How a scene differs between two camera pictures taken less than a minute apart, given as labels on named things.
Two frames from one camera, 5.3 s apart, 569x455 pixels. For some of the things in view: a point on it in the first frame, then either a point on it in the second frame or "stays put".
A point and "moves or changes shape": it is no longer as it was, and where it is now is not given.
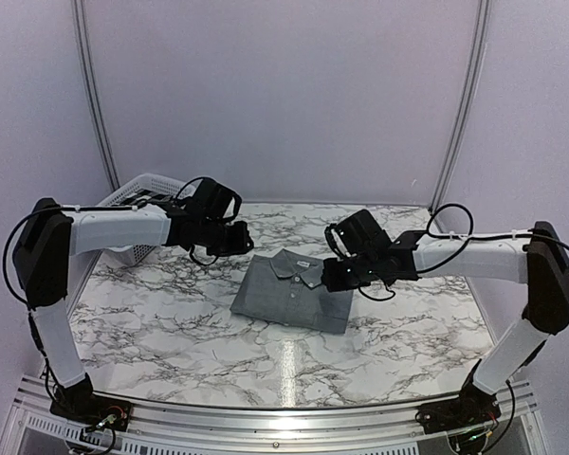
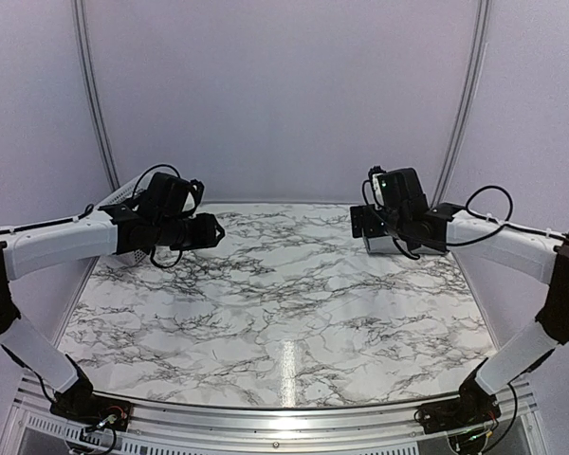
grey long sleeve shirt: [287, 288] moves or changes shape
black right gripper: [333, 282] to [357, 220]
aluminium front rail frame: [519, 427] stays put
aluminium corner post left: [81, 24] stays put
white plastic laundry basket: [134, 254] stays put
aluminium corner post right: [473, 79] stays put
